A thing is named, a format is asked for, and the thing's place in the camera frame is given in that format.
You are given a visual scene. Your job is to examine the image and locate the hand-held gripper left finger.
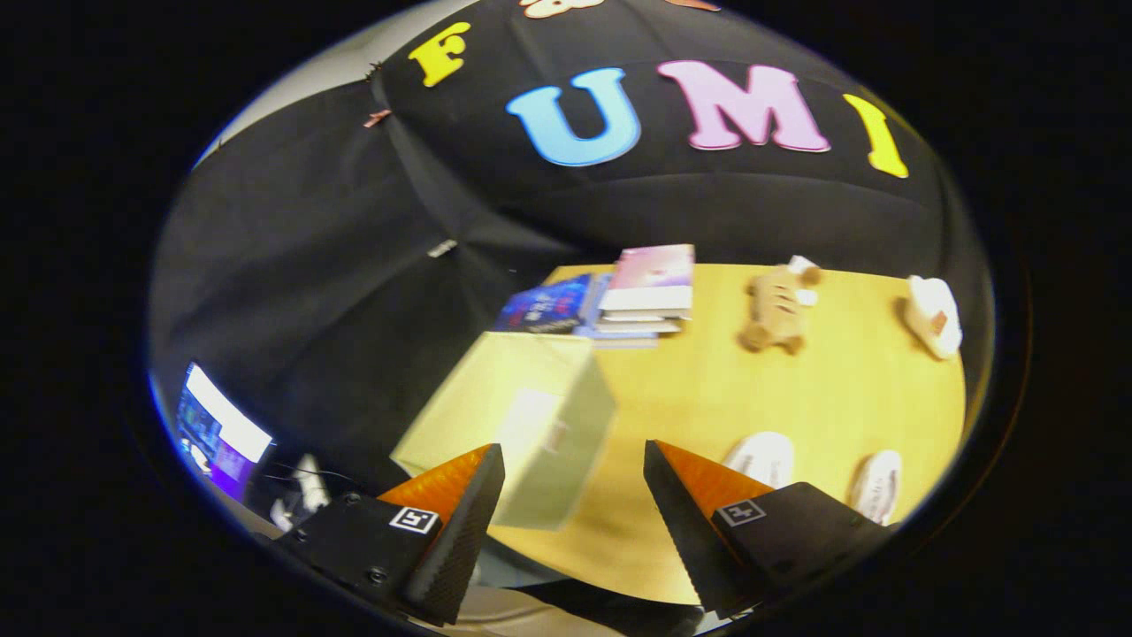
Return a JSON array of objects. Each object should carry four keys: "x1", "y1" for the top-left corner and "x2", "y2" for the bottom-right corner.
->
[{"x1": 270, "y1": 444, "x2": 506, "y2": 627}]

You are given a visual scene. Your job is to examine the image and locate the white books under pink book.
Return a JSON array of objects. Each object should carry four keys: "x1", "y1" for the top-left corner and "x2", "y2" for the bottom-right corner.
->
[{"x1": 575, "y1": 308, "x2": 692, "y2": 349}]

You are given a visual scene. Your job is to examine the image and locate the brown plush toy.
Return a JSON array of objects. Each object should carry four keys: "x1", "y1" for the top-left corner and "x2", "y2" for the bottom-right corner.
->
[{"x1": 738, "y1": 257, "x2": 823, "y2": 355}]

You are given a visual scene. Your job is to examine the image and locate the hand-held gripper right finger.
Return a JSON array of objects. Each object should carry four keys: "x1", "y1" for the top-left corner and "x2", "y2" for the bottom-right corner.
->
[{"x1": 643, "y1": 440, "x2": 899, "y2": 619}]

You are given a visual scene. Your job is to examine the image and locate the pink cover book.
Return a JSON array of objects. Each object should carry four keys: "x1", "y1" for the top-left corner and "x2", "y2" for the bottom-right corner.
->
[{"x1": 600, "y1": 244, "x2": 696, "y2": 312}]

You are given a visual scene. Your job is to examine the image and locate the dark blue cover book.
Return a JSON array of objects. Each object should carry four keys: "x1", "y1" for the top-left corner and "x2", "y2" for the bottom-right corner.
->
[{"x1": 493, "y1": 274, "x2": 593, "y2": 335}]

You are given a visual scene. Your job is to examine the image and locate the white plush toy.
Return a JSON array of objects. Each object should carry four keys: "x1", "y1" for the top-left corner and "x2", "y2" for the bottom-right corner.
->
[{"x1": 904, "y1": 274, "x2": 965, "y2": 360}]

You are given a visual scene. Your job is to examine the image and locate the white canvas shoe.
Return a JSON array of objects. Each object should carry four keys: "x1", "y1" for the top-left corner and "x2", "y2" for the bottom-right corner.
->
[
  {"x1": 849, "y1": 449, "x2": 903, "y2": 527},
  {"x1": 723, "y1": 431, "x2": 795, "y2": 490}
]

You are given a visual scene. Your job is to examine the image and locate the lit monitor screen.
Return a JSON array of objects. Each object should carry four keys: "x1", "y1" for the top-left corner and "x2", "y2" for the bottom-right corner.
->
[{"x1": 175, "y1": 361, "x2": 275, "y2": 503}]

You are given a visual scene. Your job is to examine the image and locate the pale green storage box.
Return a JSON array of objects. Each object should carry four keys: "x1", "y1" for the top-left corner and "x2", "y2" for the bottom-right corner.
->
[{"x1": 391, "y1": 332, "x2": 617, "y2": 532}]

